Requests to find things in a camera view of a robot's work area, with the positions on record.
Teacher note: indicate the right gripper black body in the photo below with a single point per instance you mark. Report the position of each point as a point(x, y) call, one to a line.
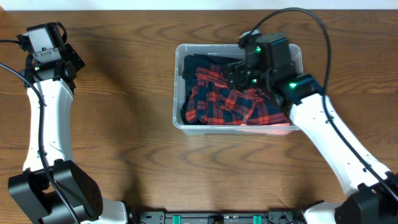
point(250, 77)

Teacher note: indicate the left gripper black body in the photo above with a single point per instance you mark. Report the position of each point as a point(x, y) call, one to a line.
point(76, 57)

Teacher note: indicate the red plaid flannel shirt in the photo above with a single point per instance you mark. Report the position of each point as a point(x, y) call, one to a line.
point(213, 103)

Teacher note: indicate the dark garment with tape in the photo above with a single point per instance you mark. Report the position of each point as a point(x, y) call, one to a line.
point(192, 62)

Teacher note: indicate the pink garment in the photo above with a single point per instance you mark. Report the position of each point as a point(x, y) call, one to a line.
point(274, 129)

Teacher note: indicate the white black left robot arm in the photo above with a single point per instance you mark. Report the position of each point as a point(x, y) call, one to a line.
point(51, 187)

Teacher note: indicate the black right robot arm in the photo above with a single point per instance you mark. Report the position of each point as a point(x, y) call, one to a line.
point(369, 186)

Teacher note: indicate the clear plastic storage bin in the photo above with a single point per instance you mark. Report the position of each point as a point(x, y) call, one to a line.
point(222, 50)

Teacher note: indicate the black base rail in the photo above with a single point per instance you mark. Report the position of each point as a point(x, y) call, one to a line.
point(271, 217)

